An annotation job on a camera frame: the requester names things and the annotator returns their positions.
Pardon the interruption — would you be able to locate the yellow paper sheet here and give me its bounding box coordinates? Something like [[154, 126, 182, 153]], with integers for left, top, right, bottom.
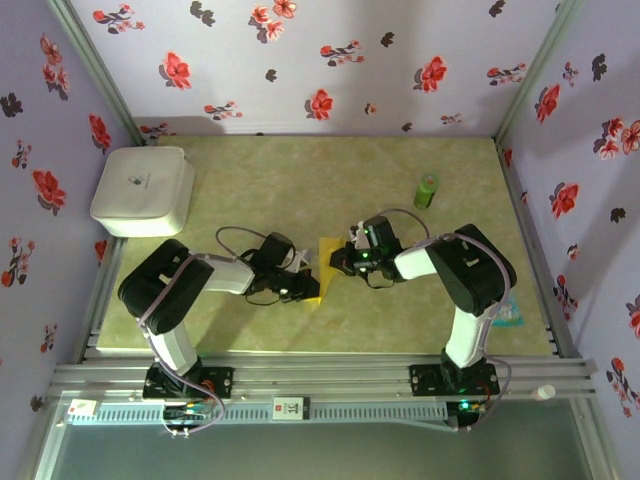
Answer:
[[304, 236, 351, 305]]

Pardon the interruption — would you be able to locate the green bottle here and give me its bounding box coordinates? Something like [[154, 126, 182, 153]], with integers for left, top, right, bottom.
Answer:
[[412, 173, 441, 211]]

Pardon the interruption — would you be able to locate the white label with red mark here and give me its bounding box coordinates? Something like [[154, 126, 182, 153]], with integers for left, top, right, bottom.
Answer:
[[272, 396, 312, 422]]

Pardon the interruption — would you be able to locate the teal snack packet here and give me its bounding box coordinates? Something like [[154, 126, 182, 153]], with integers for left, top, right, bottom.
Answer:
[[492, 293, 527, 330]]

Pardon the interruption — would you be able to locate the white plastic lidded box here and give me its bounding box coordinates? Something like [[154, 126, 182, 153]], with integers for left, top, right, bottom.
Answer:
[[89, 145, 196, 239]]

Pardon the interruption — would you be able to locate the small controller board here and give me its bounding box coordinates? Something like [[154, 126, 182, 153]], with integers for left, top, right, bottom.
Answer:
[[446, 398, 492, 419], [163, 403, 214, 422]]

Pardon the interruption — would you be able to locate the small white sticker card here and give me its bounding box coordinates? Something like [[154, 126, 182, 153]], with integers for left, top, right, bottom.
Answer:
[[67, 398, 100, 419]]

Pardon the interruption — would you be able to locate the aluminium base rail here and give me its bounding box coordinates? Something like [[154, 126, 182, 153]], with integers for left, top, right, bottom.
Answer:
[[47, 353, 599, 401]]

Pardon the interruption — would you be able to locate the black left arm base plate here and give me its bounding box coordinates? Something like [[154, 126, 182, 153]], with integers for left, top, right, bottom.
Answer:
[[143, 364, 235, 400]]

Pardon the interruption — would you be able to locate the grey slotted cable duct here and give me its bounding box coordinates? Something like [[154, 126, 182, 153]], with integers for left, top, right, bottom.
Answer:
[[67, 399, 449, 427]]

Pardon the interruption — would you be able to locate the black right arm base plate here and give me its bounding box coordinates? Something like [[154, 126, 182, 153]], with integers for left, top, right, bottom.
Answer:
[[408, 363, 500, 397]]

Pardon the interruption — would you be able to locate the aluminium corner post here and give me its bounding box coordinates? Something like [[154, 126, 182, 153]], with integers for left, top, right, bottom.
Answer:
[[494, 0, 584, 141], [47, 0, 146, 146]]

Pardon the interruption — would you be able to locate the aluminium lower frame bar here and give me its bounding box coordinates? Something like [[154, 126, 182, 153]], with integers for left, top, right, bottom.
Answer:
[[569, 399, 616, 480], [19, 399, 66, 480]]

